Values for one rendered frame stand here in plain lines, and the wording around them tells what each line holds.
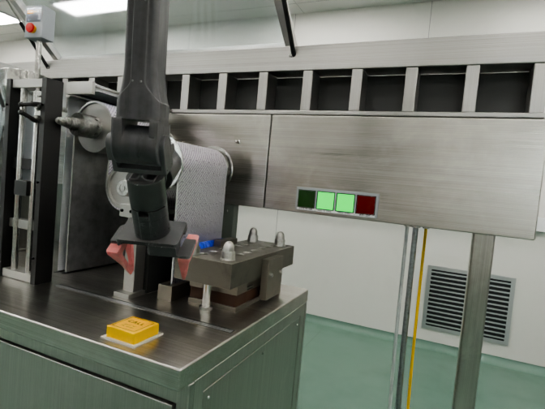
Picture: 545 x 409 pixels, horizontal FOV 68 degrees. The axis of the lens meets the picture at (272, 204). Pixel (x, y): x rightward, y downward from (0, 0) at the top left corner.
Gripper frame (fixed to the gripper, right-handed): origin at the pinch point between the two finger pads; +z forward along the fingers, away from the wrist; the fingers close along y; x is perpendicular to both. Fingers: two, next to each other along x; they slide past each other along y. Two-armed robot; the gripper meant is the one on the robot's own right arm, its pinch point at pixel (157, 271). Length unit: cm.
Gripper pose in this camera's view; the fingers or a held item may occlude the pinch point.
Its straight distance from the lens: 75.9
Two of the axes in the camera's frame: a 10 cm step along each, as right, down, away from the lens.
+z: -0.6, 8.4, 5.4
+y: -9.9, -0.9, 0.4
